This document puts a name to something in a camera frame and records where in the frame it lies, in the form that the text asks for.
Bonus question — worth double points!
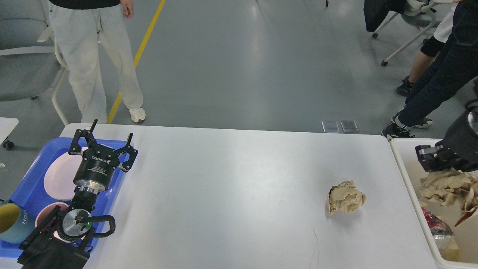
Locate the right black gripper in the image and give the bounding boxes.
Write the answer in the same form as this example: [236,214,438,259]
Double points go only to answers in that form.
[415,106,478,172]

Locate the office chair with jacket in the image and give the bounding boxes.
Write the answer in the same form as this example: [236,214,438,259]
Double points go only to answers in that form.
[363,0,452,67]

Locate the white side table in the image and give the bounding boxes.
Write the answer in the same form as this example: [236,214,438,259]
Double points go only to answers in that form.
[0,117,19,150]

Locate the white rolling chair left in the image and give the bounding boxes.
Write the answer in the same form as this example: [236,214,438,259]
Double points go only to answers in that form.
[0,0,68,125]

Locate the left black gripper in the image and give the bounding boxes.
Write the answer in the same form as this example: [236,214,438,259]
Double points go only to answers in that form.
[67,119,137,195]

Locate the crushed red can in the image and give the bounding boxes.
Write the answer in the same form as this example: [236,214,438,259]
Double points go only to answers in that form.
[421,207,454,236]

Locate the brown paper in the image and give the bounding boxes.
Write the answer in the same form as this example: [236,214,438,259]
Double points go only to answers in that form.
[328,180,367,215]
[420,168,478,227]

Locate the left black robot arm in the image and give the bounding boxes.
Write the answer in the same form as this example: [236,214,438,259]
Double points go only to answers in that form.
[17,120,138,269]

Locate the white plastic bin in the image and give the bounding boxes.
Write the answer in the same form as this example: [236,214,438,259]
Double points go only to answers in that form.
[390,138,478,269]

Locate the standing person grey trousers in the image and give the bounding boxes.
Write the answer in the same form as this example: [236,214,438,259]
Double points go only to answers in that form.
[49,0,146,124]

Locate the seated person black clothes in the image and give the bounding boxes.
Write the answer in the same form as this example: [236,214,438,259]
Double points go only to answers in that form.
[395,3,457,97]

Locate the pink plate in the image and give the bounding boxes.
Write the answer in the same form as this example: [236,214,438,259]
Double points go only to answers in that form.
[43,153,83,201]

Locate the small foil piece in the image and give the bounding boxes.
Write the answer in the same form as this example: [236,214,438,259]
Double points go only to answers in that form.
[432,234,454,250]

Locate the teal mug yellow inside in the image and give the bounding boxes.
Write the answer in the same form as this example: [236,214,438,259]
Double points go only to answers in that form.
[0,203,35,244]

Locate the standing person dark jeans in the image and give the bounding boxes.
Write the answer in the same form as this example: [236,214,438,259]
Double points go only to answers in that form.
[381,0,478,140]

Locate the pink mug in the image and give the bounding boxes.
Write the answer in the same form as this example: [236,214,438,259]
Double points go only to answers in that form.
[35,201,73,243]

